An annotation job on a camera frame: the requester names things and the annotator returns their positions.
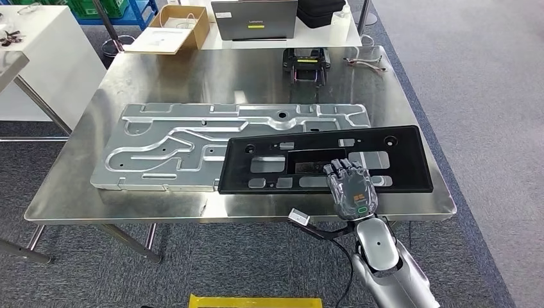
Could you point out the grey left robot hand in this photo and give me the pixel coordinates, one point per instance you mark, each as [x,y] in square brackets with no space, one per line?
[355,191]

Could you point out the black plastic plate bracket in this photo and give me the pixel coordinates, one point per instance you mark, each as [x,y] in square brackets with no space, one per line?
[403,170]

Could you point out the stainless steel workbench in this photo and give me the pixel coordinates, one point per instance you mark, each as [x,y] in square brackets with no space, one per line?
[127,208]

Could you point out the black device with yellow label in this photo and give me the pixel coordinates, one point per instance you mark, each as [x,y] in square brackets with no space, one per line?
[306,55]

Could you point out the yellow floor tape square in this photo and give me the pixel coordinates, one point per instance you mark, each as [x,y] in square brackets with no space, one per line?
[255,302]

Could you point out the white plastic bottle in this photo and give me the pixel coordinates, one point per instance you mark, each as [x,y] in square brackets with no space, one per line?
[340,29]

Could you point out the black bag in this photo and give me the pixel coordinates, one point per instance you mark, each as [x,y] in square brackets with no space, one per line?
[318,12]

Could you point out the stamped aluminium panel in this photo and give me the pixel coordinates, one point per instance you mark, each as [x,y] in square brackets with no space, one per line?
[170,127]

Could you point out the grey laptop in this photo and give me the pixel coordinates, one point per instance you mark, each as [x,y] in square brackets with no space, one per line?
[255,17]

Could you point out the brown cardboard box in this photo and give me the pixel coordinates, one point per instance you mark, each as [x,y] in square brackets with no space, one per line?
[199,29]

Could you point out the green plastic crate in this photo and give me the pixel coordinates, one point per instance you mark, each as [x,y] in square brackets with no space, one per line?
[80,6]

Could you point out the small black tool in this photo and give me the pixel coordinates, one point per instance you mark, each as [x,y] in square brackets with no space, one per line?
[8,39]

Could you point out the chrome stanchion post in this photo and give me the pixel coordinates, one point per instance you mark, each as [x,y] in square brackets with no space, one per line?
[121,44]
[369,19]

